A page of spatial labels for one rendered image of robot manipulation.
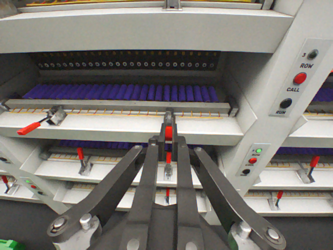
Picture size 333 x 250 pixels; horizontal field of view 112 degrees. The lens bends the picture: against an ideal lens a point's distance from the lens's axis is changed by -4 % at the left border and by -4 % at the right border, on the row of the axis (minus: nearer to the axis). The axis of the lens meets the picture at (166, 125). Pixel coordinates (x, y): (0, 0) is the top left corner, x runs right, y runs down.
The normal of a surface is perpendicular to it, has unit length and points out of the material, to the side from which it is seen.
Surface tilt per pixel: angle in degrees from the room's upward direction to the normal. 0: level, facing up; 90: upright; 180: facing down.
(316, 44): 90
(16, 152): 90
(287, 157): 17
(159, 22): 107
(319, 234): 0
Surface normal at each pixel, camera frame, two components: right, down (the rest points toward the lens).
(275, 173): 0.00, -0.63
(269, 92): -0.04, 0.56
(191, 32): -0.04, 0.77
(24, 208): 0.00, -0.83
